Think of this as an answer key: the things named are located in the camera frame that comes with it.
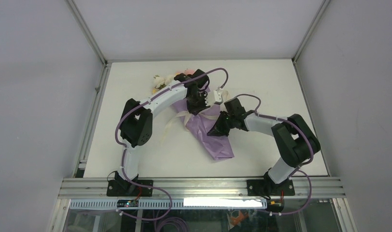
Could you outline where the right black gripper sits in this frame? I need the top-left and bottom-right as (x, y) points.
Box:
(206, 111), (235, 137)

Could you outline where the pink purple wrapping paper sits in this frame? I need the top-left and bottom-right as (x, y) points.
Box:
(172, 100), (234, 161)

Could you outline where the pink fake flower stem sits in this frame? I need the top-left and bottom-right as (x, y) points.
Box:
(183, 69), (196, 77)

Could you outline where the cream ribbon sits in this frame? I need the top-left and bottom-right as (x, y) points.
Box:
(160, 87), (229, 143)

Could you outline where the white fake flower stem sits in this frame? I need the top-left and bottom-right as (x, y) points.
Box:
(152, 75), (175, 94)

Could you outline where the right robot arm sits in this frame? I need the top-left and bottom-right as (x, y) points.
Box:
(207, 98), (321, 196)

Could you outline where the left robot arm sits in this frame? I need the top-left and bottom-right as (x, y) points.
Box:
(115, 69), (210, 196)

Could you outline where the white led light bar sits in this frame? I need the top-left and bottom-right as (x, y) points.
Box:
(183, 198), (248, 207)

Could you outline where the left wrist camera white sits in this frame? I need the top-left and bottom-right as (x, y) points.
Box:
(213, 88), (223, 105)

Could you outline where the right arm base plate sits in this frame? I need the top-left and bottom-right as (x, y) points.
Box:
(246, 178), (295, 197)

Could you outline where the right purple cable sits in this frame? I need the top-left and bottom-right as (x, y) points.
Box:
(232, 93), (314, 216)

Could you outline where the purple cable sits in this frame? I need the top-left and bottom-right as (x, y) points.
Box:
(232, 93), (314, 216)
(114, 67), (230, 221)

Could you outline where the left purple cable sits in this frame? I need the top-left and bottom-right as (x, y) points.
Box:
(114, 67), (230, 221)

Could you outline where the aluminium front rail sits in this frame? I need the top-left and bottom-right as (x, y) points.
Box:
(58, 176), (346, 199)

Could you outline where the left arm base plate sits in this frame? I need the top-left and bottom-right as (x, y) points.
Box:
(106, 180), (153, 197)

